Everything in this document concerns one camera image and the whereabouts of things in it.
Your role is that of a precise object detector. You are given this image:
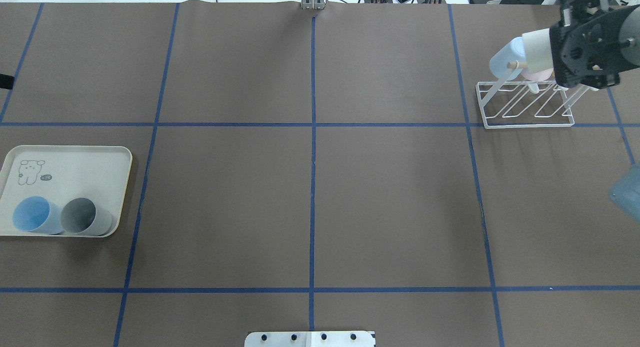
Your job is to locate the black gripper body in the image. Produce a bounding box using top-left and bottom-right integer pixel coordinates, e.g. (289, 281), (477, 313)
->
(549, 5), (640, 90)

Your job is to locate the cream plastic cup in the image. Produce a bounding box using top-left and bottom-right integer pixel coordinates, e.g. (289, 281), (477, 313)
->
(521, 28), (553, 73)

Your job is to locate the pink plastic cup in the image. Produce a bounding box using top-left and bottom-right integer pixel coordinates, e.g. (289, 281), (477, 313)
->
(520, 67), (554, 83)

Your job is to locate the light blue plastic cup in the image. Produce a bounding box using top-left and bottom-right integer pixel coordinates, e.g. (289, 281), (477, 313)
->
(489, 36), (527, 79)

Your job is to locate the grey plastic cup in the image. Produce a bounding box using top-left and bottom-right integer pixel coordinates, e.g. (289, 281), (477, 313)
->
(60, 197), (113, 236)

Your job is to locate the cream plastic tray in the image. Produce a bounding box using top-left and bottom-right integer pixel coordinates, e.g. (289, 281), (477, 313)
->
(0, 145), (133, 238)

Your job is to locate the white wire cup rack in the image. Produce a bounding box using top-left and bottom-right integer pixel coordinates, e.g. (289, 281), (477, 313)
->
(475, 61), (596, 129)

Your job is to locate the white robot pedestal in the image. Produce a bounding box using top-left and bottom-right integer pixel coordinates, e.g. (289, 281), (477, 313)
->
(244, 330), (377, 347)

